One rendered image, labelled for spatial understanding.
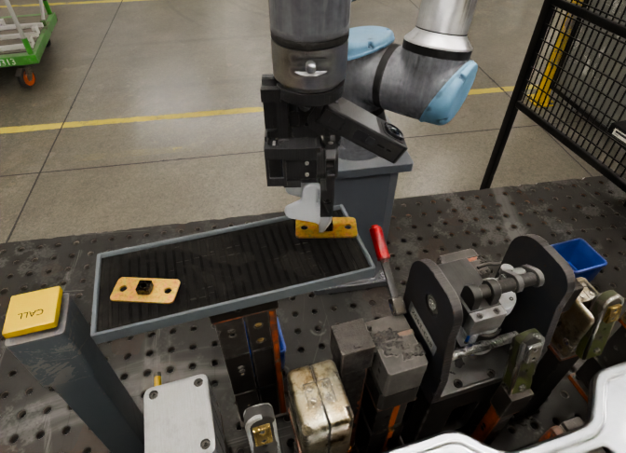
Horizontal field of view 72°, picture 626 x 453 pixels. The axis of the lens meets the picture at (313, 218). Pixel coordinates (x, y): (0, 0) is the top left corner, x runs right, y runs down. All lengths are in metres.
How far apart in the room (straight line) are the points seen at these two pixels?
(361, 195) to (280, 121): 0.49
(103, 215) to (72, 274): 1.30
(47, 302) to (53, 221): 2.08
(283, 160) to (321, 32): 0.14
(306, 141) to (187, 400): 0.34
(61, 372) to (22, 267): 0.76
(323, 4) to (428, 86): 0.40
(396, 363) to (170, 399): 0.29
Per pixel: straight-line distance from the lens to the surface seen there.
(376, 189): 0.94
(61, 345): 0.67
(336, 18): 0.41
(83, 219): 2.66
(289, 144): 0.48
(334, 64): 0.43
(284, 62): 0.43
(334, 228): 0.59
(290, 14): 0.41
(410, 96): 0.78
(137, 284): 0.61
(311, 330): 1.09
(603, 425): 0.78
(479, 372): 0.78
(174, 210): 2.53
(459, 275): 0.63
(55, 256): 1.44
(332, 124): 0.47
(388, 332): 0.65
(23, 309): 0.67
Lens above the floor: 1.62
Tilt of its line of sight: 43 degrees down
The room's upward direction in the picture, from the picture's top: straight up
